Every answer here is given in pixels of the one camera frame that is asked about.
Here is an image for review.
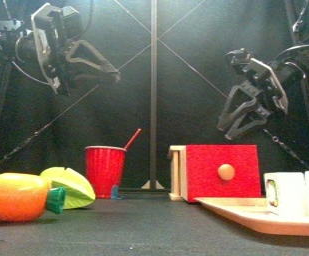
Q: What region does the orange toy carrot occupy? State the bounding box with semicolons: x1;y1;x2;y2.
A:
0;172;67;224

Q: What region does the red ribbed plastic cup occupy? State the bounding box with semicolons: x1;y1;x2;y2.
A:
83;145;128;200

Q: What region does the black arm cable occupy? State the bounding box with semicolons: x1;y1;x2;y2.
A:
271;42;309;81
9;59;52;87

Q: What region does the wooden box with red drawer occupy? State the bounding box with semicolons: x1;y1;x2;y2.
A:
167;143;263;204

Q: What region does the white mug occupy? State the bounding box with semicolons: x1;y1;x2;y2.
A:
263;171;307;218

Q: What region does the vertical metal frame pole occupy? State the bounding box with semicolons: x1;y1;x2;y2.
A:
140;0;167;191

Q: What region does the yellow-green toy fruit wedge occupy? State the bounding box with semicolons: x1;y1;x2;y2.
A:
39;166;96;211

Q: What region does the small blue toy piece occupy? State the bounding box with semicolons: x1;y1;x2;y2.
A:
110;184;123;201

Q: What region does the beige rectangular plate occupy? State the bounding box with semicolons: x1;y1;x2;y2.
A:
192;196;309;238

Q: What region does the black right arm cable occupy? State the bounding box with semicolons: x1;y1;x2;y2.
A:
271;42;309;81

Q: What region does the thin diagonal brace wire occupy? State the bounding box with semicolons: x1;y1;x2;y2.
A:
111;0;309;172
0;0;207;177

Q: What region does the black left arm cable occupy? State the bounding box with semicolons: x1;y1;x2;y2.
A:
9;59;52;87

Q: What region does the red drinking straw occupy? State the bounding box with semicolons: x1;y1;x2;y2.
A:
123;128;143;151

